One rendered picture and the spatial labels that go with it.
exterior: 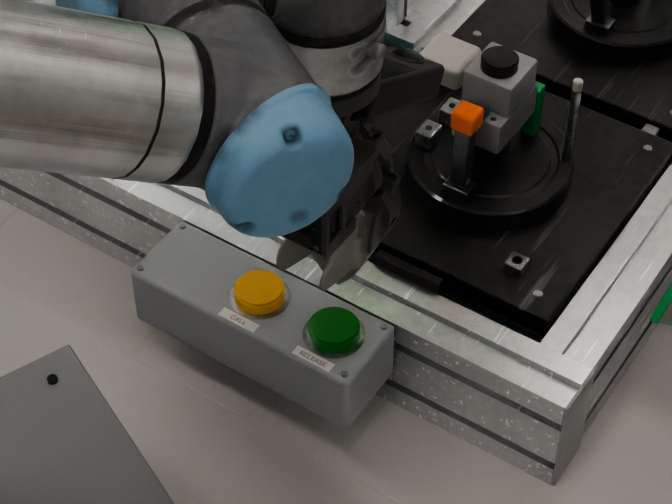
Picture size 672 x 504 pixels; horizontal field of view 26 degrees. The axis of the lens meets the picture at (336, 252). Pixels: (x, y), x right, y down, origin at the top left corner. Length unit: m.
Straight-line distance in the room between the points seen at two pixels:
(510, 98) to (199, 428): 0.36
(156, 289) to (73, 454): 0.17
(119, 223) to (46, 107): 0.65
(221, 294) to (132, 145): 0.50
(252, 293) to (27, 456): 0.21
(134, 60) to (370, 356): 0.50
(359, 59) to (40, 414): 0.39
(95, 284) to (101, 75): 0.67
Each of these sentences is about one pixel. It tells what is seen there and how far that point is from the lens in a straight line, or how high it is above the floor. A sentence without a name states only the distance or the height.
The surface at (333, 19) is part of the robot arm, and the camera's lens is 0.85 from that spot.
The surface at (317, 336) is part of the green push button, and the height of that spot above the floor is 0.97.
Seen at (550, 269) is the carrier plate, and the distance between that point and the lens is 1.17.
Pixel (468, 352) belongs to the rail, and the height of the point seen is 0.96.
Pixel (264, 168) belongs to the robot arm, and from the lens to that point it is 0.68.
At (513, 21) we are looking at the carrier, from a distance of 1.40.
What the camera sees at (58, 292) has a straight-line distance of 1.31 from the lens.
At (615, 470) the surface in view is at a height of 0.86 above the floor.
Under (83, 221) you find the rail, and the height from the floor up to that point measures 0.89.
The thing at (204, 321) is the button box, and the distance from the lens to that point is 1.16.
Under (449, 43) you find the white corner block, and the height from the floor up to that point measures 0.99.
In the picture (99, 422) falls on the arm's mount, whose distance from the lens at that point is 1.09.
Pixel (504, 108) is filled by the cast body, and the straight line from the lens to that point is 1.16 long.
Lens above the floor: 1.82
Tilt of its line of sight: 47 degrees down
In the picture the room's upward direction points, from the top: straight up
